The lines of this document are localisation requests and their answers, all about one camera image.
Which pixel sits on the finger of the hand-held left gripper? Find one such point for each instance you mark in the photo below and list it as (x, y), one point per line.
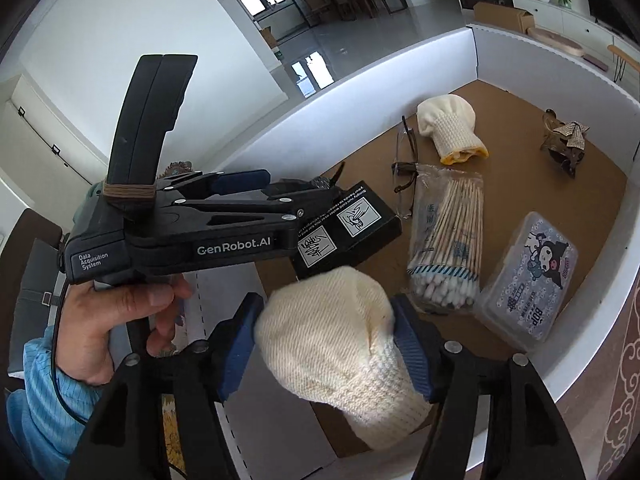
(245, 179)
(250, 210)

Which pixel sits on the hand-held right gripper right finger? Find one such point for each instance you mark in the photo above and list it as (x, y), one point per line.
(410, 340)

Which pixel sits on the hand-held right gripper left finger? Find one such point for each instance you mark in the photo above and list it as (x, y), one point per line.
(240, 350)

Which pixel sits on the cream knit glove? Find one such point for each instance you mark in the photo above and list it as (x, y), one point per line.
(447, 120)
(330, 340)

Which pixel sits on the black printed box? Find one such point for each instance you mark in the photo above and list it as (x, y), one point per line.
(350, 240)

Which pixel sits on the bag of cotton swabs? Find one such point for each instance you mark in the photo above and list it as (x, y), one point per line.
(445, 240)

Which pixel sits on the clear cartoon plastic box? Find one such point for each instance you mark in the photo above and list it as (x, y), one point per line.
(525, 285)

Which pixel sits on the white cardboard container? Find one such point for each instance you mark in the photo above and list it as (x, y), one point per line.
(500, 200)

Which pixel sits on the bow hair clip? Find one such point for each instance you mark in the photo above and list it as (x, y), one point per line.
(562, 140)

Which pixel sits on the person's left forearm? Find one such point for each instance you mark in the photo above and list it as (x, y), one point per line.
(35, 400)

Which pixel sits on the person's left hand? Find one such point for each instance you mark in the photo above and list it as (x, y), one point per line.
(85, 330)

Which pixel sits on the grey padded chair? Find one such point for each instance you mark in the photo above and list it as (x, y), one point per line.
(35, 280)

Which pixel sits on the brown cardboard box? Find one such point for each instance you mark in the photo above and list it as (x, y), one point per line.
(500, 17)

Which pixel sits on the round wooden low table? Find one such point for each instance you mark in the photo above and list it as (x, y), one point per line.
(555, 40)

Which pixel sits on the orange stool with metal legs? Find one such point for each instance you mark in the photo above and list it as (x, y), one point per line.
(622, 55)

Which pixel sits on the white television cabinet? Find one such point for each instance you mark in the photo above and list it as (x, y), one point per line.
(575, 20)

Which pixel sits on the black television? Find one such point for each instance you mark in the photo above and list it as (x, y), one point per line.
(607, 5)

